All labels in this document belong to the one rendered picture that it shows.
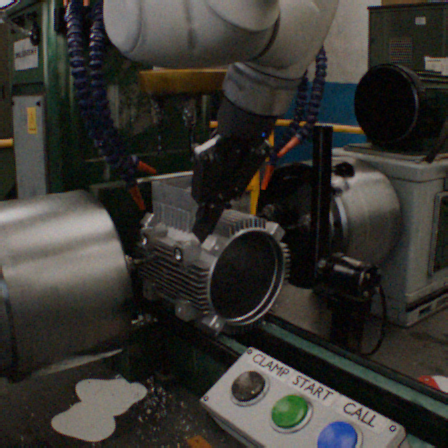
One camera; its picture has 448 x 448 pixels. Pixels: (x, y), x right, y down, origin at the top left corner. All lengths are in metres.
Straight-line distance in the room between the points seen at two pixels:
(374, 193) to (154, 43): 0.67
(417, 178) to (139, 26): 0.78
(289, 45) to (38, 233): 0.37
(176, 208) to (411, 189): 0.50
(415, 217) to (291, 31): 0.65
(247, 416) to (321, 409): 0.06
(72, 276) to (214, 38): 0.34
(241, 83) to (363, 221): 0.45
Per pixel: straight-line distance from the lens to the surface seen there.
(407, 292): 1.20
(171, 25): 0.47
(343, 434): 0.40
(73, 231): 0.70
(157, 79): 0.84
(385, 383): 0.78
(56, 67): 0.99
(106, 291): 0.69
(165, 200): 0.91
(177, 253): 0.82
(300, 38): 0.61
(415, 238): 1.16
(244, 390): 0.46
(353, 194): 1.01
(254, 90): 0.65
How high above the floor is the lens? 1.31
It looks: 15 degrees down
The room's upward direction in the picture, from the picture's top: straight up
